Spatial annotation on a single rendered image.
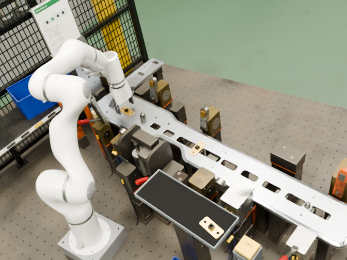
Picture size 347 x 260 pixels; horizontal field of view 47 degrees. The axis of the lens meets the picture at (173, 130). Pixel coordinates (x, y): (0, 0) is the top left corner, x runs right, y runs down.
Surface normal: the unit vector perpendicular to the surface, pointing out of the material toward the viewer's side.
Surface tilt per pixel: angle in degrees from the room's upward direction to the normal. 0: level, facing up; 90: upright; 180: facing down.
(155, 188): 0
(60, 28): 90
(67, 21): 90
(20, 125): 0
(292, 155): 0
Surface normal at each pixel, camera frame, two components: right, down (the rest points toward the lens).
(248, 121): -0.16, -0.69
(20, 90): 0.62, 0.48
